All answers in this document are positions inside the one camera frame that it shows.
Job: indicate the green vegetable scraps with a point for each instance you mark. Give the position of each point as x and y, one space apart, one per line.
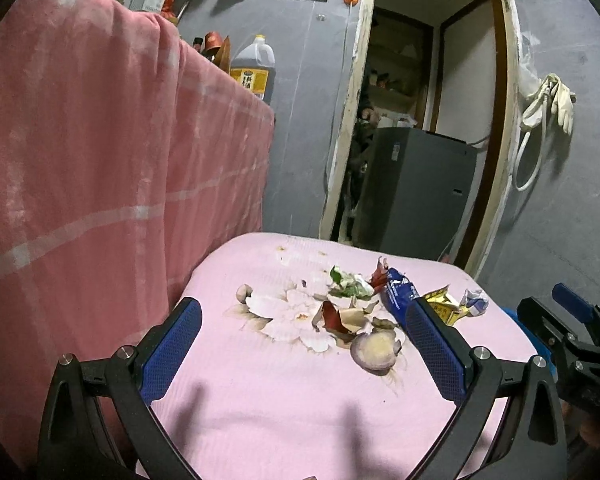
350 285

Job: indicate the pink checked blanket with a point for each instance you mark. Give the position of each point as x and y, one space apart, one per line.
105 160

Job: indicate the large cooking oil bottle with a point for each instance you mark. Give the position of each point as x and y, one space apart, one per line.
255 67

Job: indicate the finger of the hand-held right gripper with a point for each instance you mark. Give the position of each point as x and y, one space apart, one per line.
572 302
540 317

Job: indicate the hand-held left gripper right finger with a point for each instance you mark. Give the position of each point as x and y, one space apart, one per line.
437 350

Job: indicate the yellow snack wrapper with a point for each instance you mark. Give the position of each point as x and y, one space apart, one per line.
442 305

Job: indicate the wooden door frame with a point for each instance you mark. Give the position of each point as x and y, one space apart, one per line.
500 110

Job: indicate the white rubber gloves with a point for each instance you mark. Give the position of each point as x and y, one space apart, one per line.
562 102

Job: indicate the white blue wrapper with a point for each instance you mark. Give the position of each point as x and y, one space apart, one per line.
475 302

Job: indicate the red snack wrapper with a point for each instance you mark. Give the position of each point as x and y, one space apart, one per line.
378 275

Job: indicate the clear plastic bag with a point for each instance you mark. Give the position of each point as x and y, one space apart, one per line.
527 60

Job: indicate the torn brown red wrapper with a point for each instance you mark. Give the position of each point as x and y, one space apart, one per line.
330 316

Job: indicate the tan paper scrap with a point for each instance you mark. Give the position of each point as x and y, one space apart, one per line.
355 319

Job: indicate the pink floral table cloth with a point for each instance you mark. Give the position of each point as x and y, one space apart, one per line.
280 410

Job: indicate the blue snack wrapper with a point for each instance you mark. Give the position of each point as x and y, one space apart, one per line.
397 295

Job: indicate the grey appliance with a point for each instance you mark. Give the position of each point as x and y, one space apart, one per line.
415 185

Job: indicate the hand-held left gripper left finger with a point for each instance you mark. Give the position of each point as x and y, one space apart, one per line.
172 350

